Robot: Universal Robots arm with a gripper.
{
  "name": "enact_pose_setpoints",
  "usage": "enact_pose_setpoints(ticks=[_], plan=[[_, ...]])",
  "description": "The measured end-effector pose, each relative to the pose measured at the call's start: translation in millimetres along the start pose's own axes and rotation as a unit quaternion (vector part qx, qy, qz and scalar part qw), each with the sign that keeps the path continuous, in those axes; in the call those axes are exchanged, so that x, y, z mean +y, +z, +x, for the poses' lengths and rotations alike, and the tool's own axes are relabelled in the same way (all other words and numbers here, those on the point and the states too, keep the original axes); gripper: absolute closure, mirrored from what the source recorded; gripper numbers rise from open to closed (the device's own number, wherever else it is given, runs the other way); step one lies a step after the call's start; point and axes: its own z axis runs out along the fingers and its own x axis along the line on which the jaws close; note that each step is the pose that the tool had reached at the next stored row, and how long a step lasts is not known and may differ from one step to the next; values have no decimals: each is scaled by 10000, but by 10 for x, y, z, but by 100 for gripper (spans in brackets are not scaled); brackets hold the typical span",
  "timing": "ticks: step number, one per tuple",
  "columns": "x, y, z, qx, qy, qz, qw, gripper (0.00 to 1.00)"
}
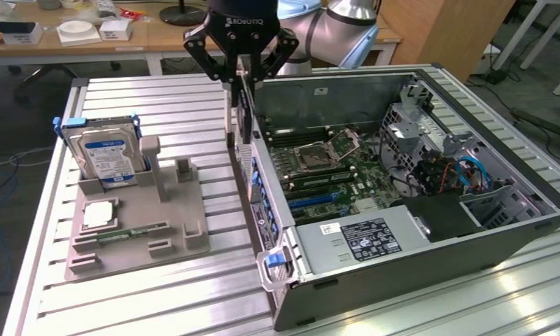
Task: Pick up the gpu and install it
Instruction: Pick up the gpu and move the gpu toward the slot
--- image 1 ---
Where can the wooden cabinet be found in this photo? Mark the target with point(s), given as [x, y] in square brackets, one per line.
[457, 31]

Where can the wooden desk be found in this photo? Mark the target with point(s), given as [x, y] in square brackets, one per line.
[27, 50]

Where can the black chair base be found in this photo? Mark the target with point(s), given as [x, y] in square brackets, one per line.
[29, 80]
[541, 119]

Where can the blue case latch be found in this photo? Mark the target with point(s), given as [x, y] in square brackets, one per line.
[272, 260]

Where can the white box with black lid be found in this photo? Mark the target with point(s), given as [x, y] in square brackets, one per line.
[19, 36]

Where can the black lamp base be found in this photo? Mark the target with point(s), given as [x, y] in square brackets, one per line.
[183, 17]

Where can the blue expansion slot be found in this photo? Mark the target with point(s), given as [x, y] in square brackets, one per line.
[312, 199]

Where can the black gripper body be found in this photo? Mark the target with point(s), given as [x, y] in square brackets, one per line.
[242, 31]

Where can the grey power supply unit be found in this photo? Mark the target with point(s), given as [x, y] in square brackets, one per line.
[317, 252]

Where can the green RAM stick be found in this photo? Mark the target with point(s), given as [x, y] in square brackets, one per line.
[121, 234]
[321, 179]

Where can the hard disk with blue bracket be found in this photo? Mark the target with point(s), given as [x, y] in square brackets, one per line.
[103, 157]

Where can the grey parts rack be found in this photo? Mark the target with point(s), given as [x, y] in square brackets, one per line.
[134, 217]

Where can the CPU socket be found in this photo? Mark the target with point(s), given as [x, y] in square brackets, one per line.
[313, 157]

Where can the black graphics card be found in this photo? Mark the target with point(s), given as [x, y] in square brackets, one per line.
[244, 115]

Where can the black open PC case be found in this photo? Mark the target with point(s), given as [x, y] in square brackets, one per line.
[401, 280]

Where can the white round moulded part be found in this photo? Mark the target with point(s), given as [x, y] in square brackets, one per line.
[75, 33]

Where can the grey cup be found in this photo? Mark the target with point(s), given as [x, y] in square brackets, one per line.
[49, 4]

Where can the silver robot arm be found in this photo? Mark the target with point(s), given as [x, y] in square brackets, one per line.
[340, 31]

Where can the white labelled box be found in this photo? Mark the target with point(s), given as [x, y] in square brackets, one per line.
[115, 29]

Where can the metal socket cover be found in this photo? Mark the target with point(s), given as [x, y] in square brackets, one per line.
[342, 143]

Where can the perforated metal drive cage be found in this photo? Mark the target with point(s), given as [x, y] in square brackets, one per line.
[410, 133]

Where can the silver CPU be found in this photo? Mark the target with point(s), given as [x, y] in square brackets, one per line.
[97, 215]

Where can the red packet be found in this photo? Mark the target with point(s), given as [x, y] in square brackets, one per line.
[131, 15]

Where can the metal disk bay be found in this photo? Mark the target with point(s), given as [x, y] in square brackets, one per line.
[524, 206]

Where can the white table frame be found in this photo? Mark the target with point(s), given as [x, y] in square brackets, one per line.
[517, 36]

